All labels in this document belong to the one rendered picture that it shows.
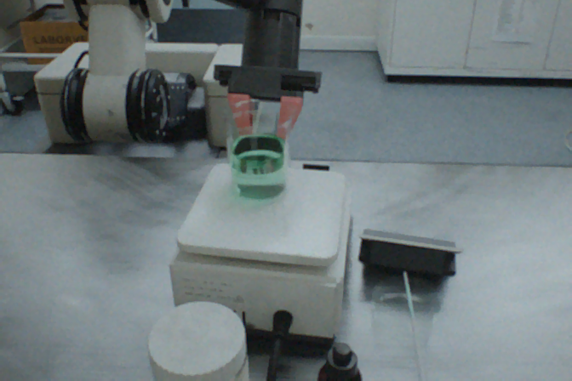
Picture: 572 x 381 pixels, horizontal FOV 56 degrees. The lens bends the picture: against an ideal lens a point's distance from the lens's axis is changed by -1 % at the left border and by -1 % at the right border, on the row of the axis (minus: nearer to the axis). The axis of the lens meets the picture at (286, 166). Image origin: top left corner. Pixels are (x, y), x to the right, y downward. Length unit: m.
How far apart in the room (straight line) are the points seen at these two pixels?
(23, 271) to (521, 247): 0.47
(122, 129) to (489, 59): 2.19
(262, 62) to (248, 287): 0.22
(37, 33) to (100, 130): 1.53
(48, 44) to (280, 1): 2.27
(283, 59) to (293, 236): 0.19
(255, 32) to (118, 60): 0.76
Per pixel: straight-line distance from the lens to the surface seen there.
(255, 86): 0.51
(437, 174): 0.67
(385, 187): 0.63
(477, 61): 3.02
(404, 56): 2.93
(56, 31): 2.71
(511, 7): 2.98
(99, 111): 1.24
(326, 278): 0.40
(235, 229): 0.41
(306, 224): 0.41
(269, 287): 0.40
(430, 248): 0.50
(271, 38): 0.52
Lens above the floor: 1.08
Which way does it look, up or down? 30 degrees down
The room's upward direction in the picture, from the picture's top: straight up
